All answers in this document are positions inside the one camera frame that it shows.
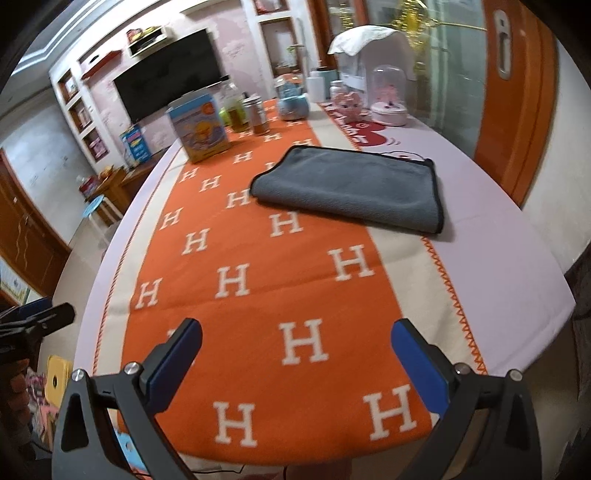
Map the pink plush toy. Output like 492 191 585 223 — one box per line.
333 90 366 122

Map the yellow plastic toy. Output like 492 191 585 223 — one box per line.
45 354 73 409

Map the silver door handle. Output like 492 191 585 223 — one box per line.
493 9 513 79

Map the glass jar with brown contents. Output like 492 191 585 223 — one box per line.
243 95 270 136

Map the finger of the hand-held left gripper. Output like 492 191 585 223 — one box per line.
0 296 52 324
25 302 75 334

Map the orange letter-print blanket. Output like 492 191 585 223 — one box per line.
92 98 489 467

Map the white cloth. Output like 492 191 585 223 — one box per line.
328 25 399 56

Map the black television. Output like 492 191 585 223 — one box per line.
113 28 223 122

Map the pink tablecloth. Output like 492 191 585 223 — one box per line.
73 102 578 468

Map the white countertop appliance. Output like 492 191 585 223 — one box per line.
336 28 416 108

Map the clear bottle with yellow liquid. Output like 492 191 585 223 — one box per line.
220 83 250 133

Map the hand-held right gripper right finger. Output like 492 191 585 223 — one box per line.
390 318 542 480

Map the gold hanging decoration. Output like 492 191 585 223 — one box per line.
392 0 445 75

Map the red wall shelf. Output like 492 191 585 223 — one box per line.
81 50 123 79

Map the blue round stool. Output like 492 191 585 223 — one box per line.
83 195 123 241

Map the grey towel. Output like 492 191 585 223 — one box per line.
249 145 445 235

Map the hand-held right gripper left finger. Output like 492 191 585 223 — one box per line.
52 318 204 480

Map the white wall shelf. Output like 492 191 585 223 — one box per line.
128 25 168 57

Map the wooden side desk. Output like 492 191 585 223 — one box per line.
85 150 164 223

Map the blue printed box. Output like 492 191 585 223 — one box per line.
120 126 154 168

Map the blue round pot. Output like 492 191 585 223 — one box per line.
277 95 310 121

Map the orange door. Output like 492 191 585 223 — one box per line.
475 0 560 208

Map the person's left hand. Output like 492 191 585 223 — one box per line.
7 362 29 411

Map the blue carton box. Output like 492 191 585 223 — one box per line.
166 93 232 164

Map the glass dome music box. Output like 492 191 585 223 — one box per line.
367 65 411 127

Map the wooden cabinet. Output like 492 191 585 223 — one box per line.
0 148 71 303

